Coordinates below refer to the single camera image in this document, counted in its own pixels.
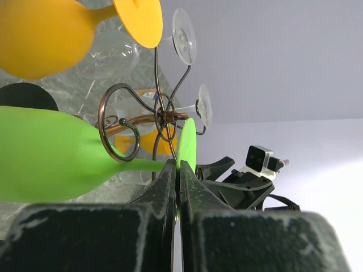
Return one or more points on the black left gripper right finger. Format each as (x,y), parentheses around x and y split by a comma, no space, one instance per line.
(216,237)

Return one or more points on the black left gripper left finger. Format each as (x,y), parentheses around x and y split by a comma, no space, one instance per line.
(136,236)

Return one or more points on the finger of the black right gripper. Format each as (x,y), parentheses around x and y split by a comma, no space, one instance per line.
(214,170)
(237,199)

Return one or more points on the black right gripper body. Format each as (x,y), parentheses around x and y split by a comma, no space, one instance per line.
(248,190)

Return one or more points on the orange plastic wine glass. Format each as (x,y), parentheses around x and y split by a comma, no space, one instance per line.
(123,143)

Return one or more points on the clear wine glass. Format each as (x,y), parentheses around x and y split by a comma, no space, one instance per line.
(129,107)
(115,54)

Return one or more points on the green plastic wine glass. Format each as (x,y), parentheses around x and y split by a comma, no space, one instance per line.
(50,156)

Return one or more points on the metal wine glass rack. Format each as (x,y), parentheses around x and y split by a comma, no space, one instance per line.
(29,95)

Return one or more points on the orange wine glass far left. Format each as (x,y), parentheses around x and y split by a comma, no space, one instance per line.
(42,38)

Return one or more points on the wooden picture coaster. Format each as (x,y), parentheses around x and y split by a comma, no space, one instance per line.
(148,95)

